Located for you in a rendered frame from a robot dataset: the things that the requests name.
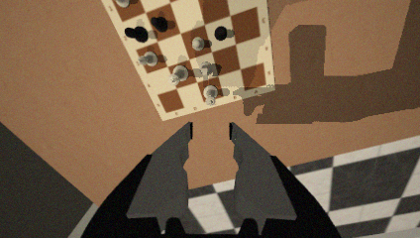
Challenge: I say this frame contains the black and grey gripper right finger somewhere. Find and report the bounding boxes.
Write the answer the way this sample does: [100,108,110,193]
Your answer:
[229,122,342,238]

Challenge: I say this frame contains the chessboard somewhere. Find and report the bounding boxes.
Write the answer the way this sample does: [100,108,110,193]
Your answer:
[101,0,275,121]

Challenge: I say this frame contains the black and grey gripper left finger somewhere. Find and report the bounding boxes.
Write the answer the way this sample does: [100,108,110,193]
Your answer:
[80,122,193,238]

